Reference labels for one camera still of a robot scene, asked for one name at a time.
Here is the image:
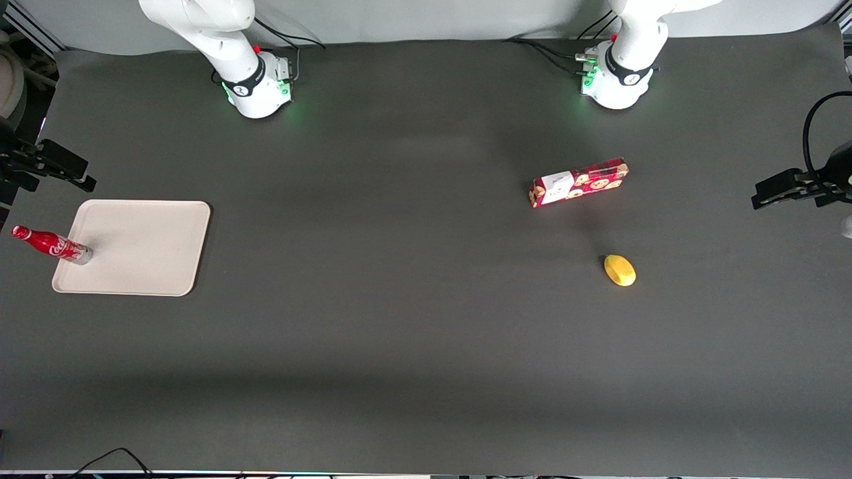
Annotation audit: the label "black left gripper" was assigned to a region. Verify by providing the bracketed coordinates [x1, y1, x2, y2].
[751, 141, 852, 211]

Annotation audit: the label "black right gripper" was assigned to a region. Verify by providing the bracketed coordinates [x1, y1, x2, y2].
[0, 120, 98, 195]

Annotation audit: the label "red coke bottle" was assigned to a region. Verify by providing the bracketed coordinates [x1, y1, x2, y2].
[11, 225, 94, 266]

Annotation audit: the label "beige plastic tray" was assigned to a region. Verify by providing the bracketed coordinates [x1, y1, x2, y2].
[52, 200, 212, 297]

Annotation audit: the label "white round background object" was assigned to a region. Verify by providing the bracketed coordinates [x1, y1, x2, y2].
[0, 45, 29, 124]

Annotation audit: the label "yellow lemon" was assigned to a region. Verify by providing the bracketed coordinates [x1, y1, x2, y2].
[604, 254, 637, 287]

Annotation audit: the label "red cookie box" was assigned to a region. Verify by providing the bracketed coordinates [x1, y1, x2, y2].
[529, 157, 630, 209]

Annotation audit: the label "dark grey table mat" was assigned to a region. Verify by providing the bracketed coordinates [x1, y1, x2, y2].
[0, 23, 852, 477]

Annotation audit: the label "black looped gripper cable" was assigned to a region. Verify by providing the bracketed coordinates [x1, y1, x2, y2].
[801, 90, 852, 175]

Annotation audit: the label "aluminium frame profile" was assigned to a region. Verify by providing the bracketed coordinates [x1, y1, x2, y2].
[0, 0, 69, 54]

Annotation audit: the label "black cables at right arm base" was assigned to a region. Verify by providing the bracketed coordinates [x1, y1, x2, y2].
[253, 13, 327, 82]

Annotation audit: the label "black cables at arm base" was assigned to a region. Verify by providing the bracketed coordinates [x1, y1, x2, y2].
[253, 13, 327, 82]
[504, 9, 621, 75]

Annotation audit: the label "black cables at left arm base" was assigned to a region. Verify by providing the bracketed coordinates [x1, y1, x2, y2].
[504, 9, 621, 75]

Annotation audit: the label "black cable at table edge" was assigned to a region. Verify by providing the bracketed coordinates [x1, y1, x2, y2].
[67, 447, 155, 479]

